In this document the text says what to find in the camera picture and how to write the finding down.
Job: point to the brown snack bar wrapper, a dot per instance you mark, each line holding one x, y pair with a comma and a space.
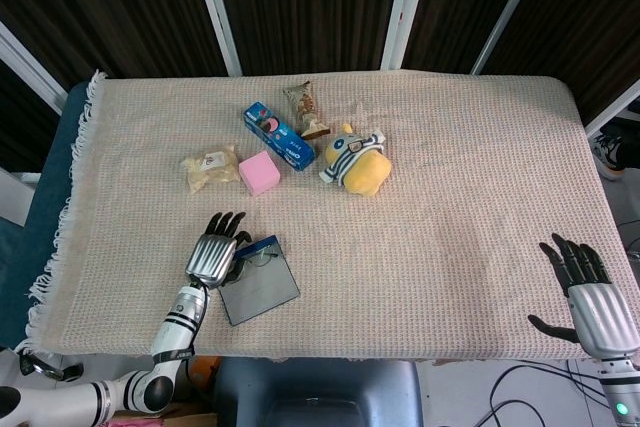
302, 107

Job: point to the pink cube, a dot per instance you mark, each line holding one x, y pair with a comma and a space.
259, 173

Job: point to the orange object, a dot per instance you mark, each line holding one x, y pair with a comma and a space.
206, 367

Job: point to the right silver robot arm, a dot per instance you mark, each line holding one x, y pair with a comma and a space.
620, 392

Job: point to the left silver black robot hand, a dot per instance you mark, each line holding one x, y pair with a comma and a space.
210, 259

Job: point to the metal clamp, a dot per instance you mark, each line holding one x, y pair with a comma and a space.
50, 372

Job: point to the yellow plush toy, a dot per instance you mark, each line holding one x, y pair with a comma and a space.
367, 172

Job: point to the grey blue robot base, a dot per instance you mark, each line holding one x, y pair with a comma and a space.
320, 387

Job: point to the wire-frame eyeglasses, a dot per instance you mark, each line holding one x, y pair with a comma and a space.
261, 260

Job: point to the black white sneaker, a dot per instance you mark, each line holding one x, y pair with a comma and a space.
612, 157

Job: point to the white partition frame post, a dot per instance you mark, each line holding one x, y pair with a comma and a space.
402, 7
612, 114
30, 67
215, 7
510, 12

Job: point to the beige woven fringed tablecloth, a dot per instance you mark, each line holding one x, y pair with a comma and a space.
400, 247

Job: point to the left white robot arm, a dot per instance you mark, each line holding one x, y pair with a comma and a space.
175, 327

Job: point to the cardboard box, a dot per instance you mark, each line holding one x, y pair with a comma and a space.
195, 419

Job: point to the blue glasses case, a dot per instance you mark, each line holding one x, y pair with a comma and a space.
260, 292

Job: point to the blue Oreo cookie box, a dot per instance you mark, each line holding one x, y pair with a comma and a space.
280, 139

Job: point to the pale yellow snack bag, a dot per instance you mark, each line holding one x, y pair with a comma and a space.
210, 172

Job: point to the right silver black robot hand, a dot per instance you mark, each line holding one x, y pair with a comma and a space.
602, 312

